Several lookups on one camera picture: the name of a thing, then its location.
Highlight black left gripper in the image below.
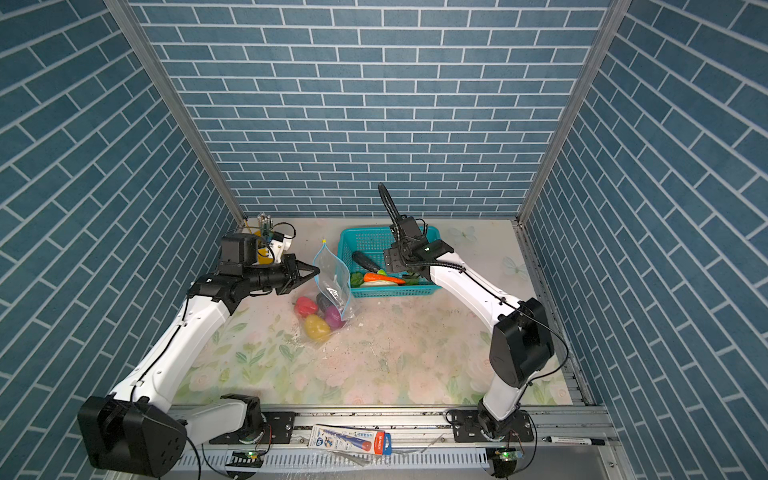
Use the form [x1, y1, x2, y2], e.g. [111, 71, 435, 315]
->
[242, 254, 320, 294]

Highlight red toy pepper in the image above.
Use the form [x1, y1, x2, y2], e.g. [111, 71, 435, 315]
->
[294, 296, 319, 319]

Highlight dark toy avocado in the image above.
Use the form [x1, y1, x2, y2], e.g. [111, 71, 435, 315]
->
[315, 293, 336, 313]

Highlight clear zip top bag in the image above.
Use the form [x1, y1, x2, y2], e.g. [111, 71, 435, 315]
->
[293, 243, 355, 345]

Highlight purple toy onion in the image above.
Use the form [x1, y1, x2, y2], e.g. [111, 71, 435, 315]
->
[324, 305, 344, 331]

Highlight yellow toy potato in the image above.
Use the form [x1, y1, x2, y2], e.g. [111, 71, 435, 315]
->
[303, 314, 332, 342]

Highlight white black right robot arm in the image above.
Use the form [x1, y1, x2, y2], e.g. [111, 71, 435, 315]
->
[384, 240, 555, 440]

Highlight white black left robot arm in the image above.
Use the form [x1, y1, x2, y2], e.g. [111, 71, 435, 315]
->
[77, 254, 320, 478]

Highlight yellow metal pen bucket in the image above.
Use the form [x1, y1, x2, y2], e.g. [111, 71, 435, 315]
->
[242, 213, 278, 265]

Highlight teal plastic basket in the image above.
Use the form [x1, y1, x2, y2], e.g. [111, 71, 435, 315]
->
[336, 226, 440, 298]

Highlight white toy radish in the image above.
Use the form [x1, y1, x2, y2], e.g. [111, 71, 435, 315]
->
[360, 280, 400, 288]

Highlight orange toy carrot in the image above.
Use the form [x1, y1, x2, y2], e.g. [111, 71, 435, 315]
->
[363, 272, 406, 285]

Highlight black toy eggplant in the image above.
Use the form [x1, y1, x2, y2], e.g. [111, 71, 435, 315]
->
[352, 251, 383, 274]

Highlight green toy lettuce leaf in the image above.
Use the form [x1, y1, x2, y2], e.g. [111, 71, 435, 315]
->
[350, 272, 364, 288]

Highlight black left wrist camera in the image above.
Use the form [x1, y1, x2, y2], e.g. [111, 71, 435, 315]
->
[219, 232, 293, 266]

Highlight black marker on rail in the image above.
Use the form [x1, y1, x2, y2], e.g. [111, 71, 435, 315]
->
[544, 436, 606, 446]

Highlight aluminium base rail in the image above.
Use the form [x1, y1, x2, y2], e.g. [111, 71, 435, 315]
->
[163, 406, 635, 479]

